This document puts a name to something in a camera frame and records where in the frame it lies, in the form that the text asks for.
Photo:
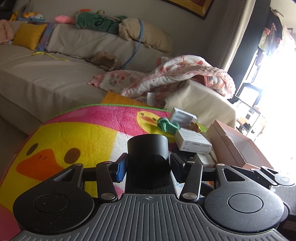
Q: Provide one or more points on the pink cloth on sofa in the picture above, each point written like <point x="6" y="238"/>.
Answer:
<point x="6" y="32"/>

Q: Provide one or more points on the green plastic crank tool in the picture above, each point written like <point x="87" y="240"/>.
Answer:
<point x="166" y="126"/>

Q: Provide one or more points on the beige curtain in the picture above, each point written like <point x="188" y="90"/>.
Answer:
<point x="229" y="33"/>

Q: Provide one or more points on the metal shelf rack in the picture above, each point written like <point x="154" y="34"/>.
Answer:
<point x="249" y="120"/>

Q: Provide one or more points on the brown animal figurine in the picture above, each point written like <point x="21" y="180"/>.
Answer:
<point x="193" y="127"/>

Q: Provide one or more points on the white carton box with text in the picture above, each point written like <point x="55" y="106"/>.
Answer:
<point x="191" y="141"/>

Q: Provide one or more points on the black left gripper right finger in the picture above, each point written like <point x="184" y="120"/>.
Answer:
<point x="229" y="198"/>

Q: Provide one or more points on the small white block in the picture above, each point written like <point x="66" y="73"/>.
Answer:
<point x="205" y="160"/>

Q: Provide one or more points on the brown plush on sofa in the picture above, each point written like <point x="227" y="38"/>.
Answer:
<point x="106" y="61"/>

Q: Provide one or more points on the beige rolled bedding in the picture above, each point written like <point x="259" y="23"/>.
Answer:
<point x="149" y="35"/>

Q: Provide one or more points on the colourful duck play mat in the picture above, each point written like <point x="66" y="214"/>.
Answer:
<point x="87" y="135"/>

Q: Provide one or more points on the beige sofa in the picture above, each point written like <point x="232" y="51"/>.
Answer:
<point x="34" y="88"/>

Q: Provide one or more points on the pink floral blanket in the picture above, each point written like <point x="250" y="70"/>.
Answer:
<point x="166" y="78"/>

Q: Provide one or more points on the pink plush toy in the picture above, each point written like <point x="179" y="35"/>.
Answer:
<point x="62" y="19"/>

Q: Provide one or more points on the yellow cushion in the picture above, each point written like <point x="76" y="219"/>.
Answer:
<point x="28" y="35"/>

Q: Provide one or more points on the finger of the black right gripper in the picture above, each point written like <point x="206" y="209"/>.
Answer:
<point x="277" y="177"/>
<point x="257" y="175"/>

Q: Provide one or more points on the framed wall picture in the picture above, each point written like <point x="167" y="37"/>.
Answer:
<point x="199" y="8"/>

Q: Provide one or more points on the pink cardboard box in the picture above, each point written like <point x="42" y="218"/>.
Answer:
<point x="233" y="148"/>

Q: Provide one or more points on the black cylindrical cup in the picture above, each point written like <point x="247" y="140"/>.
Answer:
<point x="148" y="168"/>

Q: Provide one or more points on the clear white battery case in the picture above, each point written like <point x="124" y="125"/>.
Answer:
<point x="181" y="117"/>

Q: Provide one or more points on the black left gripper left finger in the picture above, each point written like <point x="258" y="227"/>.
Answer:
<point x="68" y="199"/>

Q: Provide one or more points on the green plush toy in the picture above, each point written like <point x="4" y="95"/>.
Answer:
<point x="98" y="22"/>

